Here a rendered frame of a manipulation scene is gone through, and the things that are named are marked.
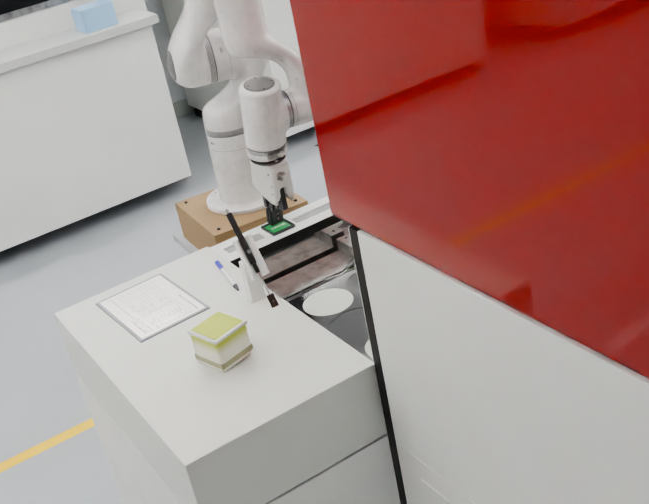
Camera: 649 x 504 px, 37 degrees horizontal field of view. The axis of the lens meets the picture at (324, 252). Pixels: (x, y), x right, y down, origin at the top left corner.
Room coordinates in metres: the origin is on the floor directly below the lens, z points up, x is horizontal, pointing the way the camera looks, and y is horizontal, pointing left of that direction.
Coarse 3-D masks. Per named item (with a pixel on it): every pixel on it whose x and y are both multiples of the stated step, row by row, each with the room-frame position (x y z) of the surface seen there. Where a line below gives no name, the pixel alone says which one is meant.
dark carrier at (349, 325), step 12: (348, 276) 1.71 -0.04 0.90; (324, 288) 1.68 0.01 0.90; (348, 288) 1.66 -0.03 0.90; (300, 300) 1.65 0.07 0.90; (360, 300) 1.61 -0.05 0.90; (348, 312) 1.57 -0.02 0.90; (360, 312) 1.56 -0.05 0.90; (324, 324) 1.55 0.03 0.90; (336, 324) 1.54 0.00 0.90; (348, 324) 1.53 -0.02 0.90; (360, 324) 1.52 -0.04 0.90; (348, 336) 1.49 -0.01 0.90; (360, 336) 1.48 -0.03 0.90; (360, 348) 1.44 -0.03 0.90; (372, 360) 1.40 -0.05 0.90
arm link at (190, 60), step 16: (192, 0) 2.08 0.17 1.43; (208, 0) 2.06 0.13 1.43; (192, 16) 2.09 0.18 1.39; (208, 16) 2.08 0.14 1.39; (176, 32) 2.14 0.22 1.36; (192, 32) 2.09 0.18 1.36; (176, 48) 2.12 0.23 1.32; (192, 48) 2.09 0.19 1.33; (208, 48) 2.12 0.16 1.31; (176, 64) 2.11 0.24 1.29; (192, 64) 2.10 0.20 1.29; (208, 64) 2.11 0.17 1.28; (176, 80) 2.13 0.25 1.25; (192, 80) 2.11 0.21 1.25; (208, 80) 2.13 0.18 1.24
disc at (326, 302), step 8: (336, 288) 1.67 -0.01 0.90; (312, 296) 1.66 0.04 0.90; (320, 296) 1.65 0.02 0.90; (328, 296) 1.65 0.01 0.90; (336, 296) 1.64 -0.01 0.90; (344, 296) 1.63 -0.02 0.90; (352, 296) 1.63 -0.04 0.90; (304, 304) 1.63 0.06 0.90; (312, 304) 1.63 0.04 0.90; (320, 304) 1.62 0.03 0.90; (328, 304) 1.62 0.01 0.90; (336, 304) 1.61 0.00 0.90; (344, 304) 1.60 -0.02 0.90; (312, 312) 1.60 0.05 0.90; (320, 312) 1.59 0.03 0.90; (328, 312) 1.59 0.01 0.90; (336, 312) 1.58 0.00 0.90
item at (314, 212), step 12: (312, 204) 1.96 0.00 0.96; (324, 204) 1.95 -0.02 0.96; (288, 216) 1.92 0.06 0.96; (300, 216) 1.92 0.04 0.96; (312, 216) 1.90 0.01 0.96; (324, 216) 1.88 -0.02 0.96; (300, 228) 1.85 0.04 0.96; (228, 240) 1.86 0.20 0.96; (264, 240) 1.83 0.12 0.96; (276, 240) 1.82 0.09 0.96; (216, 252) 1.82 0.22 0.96; (228, 252) 1.81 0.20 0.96
